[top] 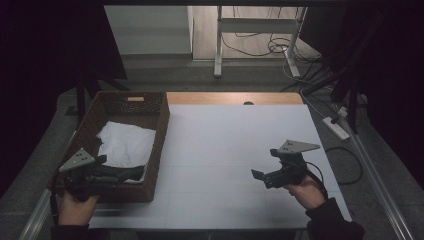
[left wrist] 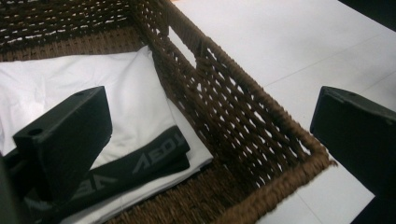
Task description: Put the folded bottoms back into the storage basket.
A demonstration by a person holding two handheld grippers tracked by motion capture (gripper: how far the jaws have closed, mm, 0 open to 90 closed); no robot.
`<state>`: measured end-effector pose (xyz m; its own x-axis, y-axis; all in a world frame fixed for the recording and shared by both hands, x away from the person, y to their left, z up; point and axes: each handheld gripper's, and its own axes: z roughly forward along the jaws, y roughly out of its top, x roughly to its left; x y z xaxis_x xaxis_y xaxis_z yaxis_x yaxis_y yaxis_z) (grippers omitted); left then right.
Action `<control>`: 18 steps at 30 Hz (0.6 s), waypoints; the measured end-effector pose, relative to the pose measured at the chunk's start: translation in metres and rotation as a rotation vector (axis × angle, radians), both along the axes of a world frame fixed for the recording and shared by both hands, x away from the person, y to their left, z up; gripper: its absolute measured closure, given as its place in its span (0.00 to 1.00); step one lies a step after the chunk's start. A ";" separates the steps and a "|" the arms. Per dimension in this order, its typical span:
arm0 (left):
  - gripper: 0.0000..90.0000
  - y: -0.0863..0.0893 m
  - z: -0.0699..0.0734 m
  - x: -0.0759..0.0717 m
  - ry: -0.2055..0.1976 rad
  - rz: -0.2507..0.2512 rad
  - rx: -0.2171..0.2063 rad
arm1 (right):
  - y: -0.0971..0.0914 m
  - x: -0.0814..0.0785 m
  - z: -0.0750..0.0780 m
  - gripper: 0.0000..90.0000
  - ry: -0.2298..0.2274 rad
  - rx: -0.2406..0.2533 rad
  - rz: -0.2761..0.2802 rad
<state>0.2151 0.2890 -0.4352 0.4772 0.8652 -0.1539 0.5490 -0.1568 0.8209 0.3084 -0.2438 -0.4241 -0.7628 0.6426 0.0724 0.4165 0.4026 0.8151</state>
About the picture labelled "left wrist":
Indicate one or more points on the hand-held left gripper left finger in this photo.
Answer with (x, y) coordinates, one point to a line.
(71, 137)

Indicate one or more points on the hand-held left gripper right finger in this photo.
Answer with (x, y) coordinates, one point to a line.
(358, 137)

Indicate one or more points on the white garment black waistband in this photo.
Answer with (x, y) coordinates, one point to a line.
(140, 93)

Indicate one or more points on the brown woven basket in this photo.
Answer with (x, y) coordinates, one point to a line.
(249, 124)

